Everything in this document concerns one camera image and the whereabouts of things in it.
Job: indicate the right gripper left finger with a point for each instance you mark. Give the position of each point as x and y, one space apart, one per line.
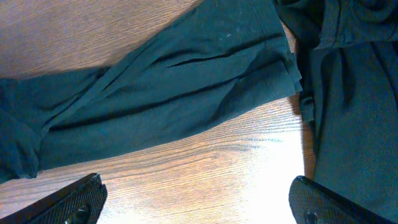
79 202

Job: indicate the pile of black clothes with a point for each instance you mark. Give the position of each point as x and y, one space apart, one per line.
347 57

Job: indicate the black t-shirt with white logo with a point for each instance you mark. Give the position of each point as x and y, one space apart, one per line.
216 62

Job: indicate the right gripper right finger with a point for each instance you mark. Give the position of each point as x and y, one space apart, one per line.
312 203

